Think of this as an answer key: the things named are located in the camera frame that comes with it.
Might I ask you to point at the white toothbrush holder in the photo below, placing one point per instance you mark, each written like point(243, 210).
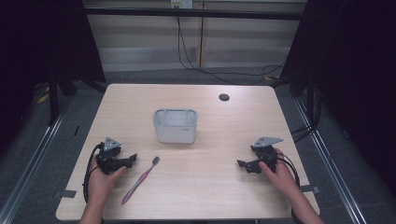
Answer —
point(176, 132)

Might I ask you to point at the black horizontal frame bar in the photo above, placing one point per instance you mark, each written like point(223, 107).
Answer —
point(193, 13)

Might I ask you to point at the yellow floor tape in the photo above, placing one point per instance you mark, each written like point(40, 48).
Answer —
point(43, 98)

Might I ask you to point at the grey tape strip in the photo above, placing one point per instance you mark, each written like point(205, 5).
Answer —
point(309, 188)
point(63, 194)

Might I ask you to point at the person's right hand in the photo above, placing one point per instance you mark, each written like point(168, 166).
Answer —
point(281, 179)

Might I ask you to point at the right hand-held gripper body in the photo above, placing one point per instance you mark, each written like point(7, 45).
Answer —
point(266, 154)

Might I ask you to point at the metal floor rail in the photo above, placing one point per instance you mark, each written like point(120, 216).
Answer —
point(31, 161)
point(330, 161)

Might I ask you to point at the dark curtain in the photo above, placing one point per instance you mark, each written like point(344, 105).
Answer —
point(355, 77)
point(37, 46)

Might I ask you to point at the white wall socket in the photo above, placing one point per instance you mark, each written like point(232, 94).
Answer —
point(182, 3)

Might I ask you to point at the black metal stand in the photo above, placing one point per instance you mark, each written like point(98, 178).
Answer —
point(53, 99)

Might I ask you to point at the person's left hand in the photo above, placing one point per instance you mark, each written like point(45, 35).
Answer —
point(101, 183)

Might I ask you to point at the dark round table grommet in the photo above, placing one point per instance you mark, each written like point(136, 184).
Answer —
point(224, 97)

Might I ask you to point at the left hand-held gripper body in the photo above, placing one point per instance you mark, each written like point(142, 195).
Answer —
point(109, 155)

